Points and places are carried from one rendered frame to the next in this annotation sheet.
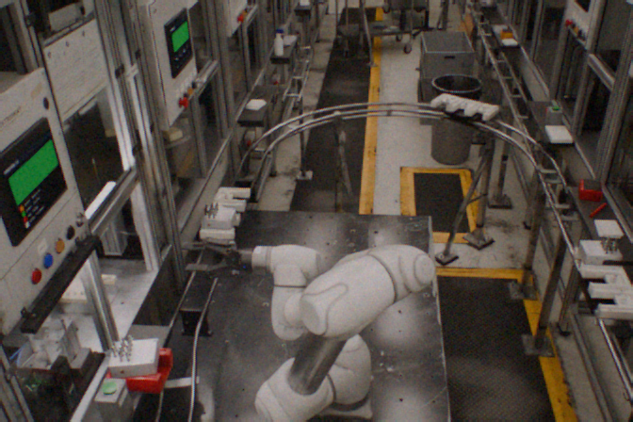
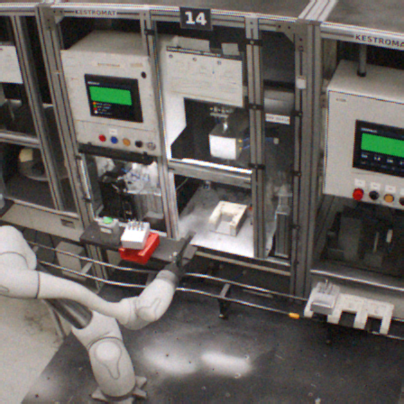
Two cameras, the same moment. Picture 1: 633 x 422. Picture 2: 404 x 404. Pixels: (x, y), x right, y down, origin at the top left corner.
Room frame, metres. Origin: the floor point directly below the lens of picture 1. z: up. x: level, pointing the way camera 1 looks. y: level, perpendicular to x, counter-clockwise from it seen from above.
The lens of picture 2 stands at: (2.22, -1.33, 2.78)
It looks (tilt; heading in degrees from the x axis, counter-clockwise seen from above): 38 degrees down; 109
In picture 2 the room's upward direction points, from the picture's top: 5 degrees counter-clockwise
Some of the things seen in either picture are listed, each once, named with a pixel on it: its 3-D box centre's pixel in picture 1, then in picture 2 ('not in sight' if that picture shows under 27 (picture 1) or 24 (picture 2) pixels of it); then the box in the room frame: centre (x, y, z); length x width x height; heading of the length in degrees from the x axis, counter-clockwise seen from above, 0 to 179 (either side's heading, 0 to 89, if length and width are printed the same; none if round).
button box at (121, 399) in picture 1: (111, 402); (111, 229); (1.12, 0.58, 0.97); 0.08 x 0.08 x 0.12; 83
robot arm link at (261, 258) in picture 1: (263, 260); (166, 282); (1.54, 0.17, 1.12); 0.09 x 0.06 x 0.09; 173
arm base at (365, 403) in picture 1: (346, 386); (122, 387); (1.38, -0.08, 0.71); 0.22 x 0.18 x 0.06; 173
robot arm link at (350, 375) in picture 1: (343, 363); (111, 364); (1.35, -0.07, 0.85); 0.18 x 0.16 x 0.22; 126
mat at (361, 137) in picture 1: (351, 76); not in sight; (6.18, -0.43, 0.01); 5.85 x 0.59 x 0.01; 173
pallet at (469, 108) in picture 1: (463, 110); not in sight; (3.31, -0.89, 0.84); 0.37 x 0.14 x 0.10; 51
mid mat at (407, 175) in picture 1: (439, 201); not in sight; (3.64, -0.88, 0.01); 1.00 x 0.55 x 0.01; 173
